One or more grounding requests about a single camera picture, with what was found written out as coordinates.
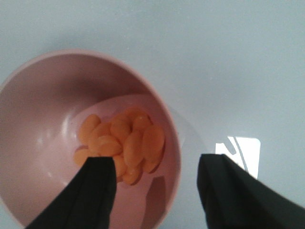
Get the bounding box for orange ham slices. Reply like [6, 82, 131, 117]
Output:
[73, 107, 165, 185]

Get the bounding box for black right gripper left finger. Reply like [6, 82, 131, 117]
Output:
[27, 157, 117, 229]

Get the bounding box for pink bowl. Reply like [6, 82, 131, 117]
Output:
[0, 49, 181, 229]

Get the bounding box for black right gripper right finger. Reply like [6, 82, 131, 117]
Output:
[197, 154, 305, 229]

